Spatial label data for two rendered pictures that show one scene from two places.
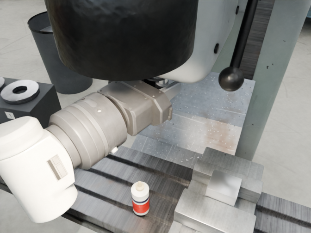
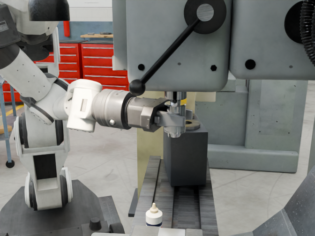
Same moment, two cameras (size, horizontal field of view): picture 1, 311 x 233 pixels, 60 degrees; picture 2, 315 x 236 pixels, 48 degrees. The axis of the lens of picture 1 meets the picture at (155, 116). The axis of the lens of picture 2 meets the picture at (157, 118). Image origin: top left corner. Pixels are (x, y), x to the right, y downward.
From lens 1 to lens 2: 0.70 m
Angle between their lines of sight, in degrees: 65
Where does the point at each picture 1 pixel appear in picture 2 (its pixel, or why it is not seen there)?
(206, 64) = (132, 73)
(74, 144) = (95, 99)
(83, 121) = (106, 93)
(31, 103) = not seen: hidden behind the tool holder
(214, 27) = (133, 50)
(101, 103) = (122, 92)
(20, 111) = not seen: hidden behind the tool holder
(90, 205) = (142, 215)
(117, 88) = (149, 99)
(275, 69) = not seen: outside the picture
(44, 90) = (197, 130)
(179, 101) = (302, 221)
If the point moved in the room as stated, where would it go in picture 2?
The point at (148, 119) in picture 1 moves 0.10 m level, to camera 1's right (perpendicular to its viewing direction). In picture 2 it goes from (138, 120) to (153, 135)
